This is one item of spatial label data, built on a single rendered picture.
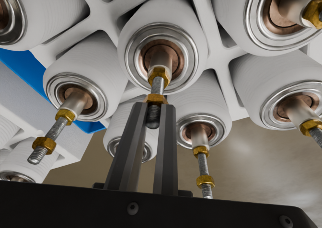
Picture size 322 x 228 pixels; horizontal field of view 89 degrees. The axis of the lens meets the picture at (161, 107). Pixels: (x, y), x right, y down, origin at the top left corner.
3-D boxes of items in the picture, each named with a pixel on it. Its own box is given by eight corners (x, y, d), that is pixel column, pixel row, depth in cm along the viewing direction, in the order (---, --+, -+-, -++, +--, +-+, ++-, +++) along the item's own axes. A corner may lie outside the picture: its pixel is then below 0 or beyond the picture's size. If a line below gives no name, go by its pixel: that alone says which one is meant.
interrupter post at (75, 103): (76, 105, 22) (63, 123, 20) (66, 91, 21) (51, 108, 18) (92, 103, 22) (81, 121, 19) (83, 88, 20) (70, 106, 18)
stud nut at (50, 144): (40, 146, 16) (35, 153, 16) (32, 135, 15) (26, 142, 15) (60, 148, 16) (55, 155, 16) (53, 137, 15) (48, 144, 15)
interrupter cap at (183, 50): (212, 65, 17) (213, 68, 17) (158, 100, 21) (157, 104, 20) (166, 0, 14) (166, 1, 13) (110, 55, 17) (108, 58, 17)
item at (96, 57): (105, 70, 39) (66, 127, 25) (85, 27, 33) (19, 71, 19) (144, 64, 37) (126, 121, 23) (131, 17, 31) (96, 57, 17)
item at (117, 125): (123, 99, 44) (100, 159, 30) (128, 67, 38) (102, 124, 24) (158, 107, 45) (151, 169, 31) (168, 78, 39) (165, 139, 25)
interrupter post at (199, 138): (209, 132, 24) (212, 152, 21) (193, 137, 25) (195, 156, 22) (202, 122, 23) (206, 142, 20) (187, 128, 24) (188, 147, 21)
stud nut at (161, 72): (172, 81, 15) (172, 86, 14) (156, 88, 15) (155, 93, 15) (162, 63, 14) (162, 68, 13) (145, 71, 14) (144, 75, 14)
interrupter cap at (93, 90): (70, 120, 24) (67, 124, 24) (35, 76, 19) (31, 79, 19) (117, 115, 23) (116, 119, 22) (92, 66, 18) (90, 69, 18)
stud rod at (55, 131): (71, 108, 20) (29, 165, 14) (68, 102, 20) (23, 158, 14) (78, 109, 20) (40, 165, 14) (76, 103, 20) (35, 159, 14)
